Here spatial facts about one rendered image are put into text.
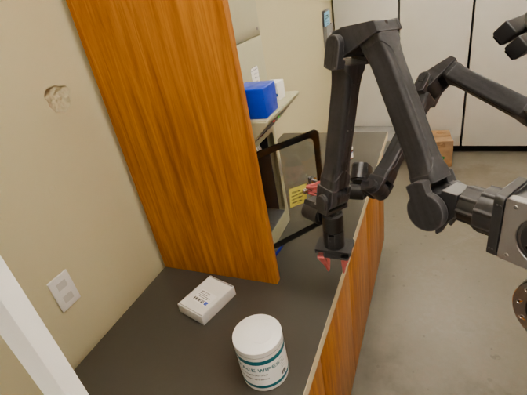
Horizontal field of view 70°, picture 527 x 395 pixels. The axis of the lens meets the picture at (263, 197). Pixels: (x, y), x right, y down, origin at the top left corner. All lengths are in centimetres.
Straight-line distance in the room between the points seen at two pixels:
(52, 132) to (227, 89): 52
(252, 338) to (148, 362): 39
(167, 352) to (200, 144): 64
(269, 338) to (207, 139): 59
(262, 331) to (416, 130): 61
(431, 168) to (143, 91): 83
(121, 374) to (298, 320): 55
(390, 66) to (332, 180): 31
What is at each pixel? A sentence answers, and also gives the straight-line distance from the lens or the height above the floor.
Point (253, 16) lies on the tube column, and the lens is 139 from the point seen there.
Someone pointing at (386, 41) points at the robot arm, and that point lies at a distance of 81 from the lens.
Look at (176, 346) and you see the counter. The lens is 129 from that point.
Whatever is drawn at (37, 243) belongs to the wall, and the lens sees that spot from 124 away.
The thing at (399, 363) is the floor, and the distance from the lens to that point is 233.
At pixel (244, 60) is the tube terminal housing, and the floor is 166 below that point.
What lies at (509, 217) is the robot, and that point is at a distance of 72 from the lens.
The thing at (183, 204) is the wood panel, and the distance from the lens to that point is 134.
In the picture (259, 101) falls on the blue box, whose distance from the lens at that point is 115.
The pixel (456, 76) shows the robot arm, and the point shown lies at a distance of 136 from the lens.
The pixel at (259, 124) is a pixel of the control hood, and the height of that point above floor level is 150.
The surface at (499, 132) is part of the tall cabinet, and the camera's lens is 444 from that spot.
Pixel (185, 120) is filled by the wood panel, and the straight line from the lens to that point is 117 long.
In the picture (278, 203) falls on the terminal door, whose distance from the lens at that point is 136.
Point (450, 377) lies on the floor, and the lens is 232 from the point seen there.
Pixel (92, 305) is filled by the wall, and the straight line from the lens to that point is 142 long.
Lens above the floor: 186
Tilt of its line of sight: 29 degrees down
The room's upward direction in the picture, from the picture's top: 11 degrees counter-clockwise
